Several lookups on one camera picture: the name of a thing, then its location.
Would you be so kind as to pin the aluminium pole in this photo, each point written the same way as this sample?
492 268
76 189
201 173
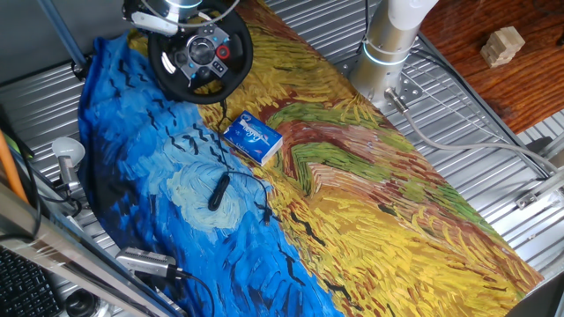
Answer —
61 31

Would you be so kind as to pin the black pole clamp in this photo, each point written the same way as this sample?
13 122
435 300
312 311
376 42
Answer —
82 67

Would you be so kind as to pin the orange rod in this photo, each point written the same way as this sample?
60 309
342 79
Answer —
11 171

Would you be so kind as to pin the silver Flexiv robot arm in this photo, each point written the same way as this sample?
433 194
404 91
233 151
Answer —
388 35

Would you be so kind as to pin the blue tissue pack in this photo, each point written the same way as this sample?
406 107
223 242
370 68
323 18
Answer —
255 138

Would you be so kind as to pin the aluminium frame bar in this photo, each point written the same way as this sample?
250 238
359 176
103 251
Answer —
53 246

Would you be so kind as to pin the silver ribbed depth camera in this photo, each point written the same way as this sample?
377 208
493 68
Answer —
145 260

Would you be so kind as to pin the black racing steering wheel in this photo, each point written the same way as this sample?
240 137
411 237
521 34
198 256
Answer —
238 66

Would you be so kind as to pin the Van Gogh painting tablecloth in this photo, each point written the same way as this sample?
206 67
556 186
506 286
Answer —
374 220

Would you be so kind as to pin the aluminium corner bracket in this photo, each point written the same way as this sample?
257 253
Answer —
542 191

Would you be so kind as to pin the silver wrist camera bar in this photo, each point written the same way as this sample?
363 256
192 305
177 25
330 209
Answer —
154 23

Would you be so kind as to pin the black keyboard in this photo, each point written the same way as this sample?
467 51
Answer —
22 290

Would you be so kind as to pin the brown wooden table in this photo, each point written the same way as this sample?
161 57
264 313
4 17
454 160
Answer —
529 88

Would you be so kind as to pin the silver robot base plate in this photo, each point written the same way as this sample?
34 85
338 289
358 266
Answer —
410 90

